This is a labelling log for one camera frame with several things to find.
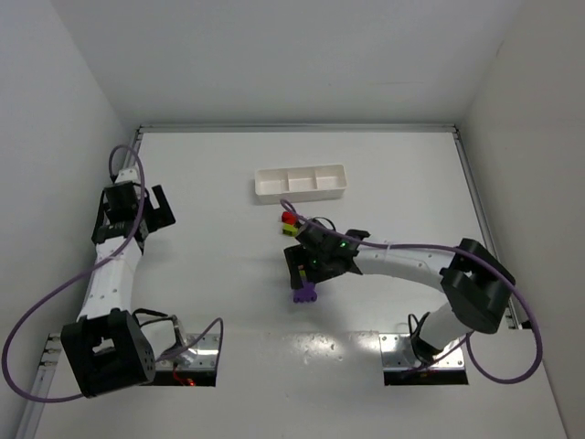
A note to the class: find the purple lego piece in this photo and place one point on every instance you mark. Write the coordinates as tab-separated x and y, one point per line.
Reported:
306	294

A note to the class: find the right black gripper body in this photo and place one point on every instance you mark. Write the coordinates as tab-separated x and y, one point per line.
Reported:
299	267

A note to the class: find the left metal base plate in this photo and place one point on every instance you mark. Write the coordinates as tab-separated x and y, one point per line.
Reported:
200	358

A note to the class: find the metal base plate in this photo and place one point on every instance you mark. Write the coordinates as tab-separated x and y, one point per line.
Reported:
200	358
397	355

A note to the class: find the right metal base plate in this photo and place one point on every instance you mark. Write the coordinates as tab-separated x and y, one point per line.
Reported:
397	355

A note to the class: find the red flat lego brick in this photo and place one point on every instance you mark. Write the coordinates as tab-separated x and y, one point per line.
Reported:
288	217

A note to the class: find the red and green rounded lego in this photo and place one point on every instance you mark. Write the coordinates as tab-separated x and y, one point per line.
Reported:
289	229

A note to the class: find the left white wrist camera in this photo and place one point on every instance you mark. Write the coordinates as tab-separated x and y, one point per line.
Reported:
130	174

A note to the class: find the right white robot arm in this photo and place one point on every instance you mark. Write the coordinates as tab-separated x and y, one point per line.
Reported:
476	285

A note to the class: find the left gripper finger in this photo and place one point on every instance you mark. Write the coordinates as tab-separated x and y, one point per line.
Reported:
159	218
158	198

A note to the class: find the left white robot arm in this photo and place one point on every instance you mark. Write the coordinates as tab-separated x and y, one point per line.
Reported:
107	347

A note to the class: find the white three-compartment tray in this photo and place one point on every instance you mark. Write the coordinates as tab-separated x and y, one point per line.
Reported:
300	184

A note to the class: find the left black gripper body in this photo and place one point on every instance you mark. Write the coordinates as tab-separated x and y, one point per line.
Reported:
149	215

